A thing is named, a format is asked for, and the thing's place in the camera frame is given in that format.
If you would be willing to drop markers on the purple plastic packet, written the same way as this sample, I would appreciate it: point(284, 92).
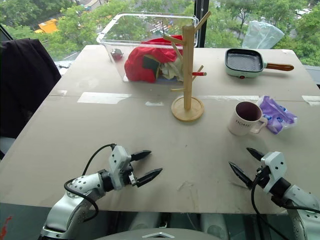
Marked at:
point(278, 116)

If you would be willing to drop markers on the clear tape strip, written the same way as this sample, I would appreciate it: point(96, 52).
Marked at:
point(312, 100)

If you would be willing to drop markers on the grey curved robot panel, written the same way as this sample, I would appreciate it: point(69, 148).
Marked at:
point(160, 235)

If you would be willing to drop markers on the wooden mug tree stand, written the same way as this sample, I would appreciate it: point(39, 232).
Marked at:
point(186, 80)

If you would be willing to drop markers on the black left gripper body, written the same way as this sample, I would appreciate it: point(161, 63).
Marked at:
point(130, 178)

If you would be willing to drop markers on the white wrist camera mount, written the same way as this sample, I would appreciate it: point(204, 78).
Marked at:
point(273, 165)
point(118, 160)

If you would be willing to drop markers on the pale blue plastic bag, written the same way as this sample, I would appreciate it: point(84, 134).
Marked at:
point(261, 35)

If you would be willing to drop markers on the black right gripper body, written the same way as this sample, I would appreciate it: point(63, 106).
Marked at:
point(261, 178)

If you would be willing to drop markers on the clear plastic bin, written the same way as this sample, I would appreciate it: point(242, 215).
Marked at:
point(117, 50)

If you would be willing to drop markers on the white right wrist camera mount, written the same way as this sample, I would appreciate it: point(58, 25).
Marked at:
point(273, 165)

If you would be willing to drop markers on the red cloth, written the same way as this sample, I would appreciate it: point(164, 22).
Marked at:
point(138, 63)

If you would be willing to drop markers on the crumpled beige cloth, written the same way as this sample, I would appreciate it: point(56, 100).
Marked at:
point(171, 70)

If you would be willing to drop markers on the dark green sponge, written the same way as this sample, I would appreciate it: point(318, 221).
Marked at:
point(150, 63)

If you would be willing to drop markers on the black jacket on chair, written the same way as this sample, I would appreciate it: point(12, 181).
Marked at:
point(22, 82)

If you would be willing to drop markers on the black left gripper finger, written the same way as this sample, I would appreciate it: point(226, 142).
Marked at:
point(150, 176)
point(141, 155)

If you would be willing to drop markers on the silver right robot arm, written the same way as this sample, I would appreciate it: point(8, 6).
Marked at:
point(300, 200)

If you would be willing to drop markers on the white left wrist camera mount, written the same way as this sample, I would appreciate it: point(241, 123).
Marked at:
point(118, 160)

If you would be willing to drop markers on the dark window frame post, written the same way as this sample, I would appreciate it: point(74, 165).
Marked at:
point(203, 37)

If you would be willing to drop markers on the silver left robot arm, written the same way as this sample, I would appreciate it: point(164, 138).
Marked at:
point(75, 200)

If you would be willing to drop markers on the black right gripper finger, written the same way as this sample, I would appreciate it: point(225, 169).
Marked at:
point(256, 153)
point(240, 172)

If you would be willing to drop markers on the red tape marker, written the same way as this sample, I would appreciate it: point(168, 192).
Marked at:
point(198, 74)

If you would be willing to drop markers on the white HOME mug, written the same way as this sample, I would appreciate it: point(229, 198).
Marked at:
point(240, 125)

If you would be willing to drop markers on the mint green griddle pan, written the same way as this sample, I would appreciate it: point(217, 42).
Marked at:
point(243, 62)

